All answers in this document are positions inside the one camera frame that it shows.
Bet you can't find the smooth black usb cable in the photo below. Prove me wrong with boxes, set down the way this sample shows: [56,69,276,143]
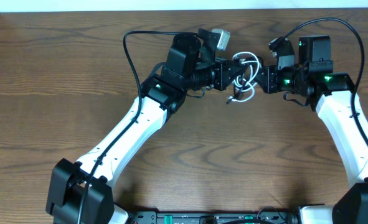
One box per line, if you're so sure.
[233,55,264,94]

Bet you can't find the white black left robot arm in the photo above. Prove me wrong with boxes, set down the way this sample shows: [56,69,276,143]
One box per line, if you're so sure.
[46,29,245,224]

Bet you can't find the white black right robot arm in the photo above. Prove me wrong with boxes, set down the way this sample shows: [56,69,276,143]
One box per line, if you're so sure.
[255,35,368,223]

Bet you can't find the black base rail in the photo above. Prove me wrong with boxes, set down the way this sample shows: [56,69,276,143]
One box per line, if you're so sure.
[126,208,301,224]

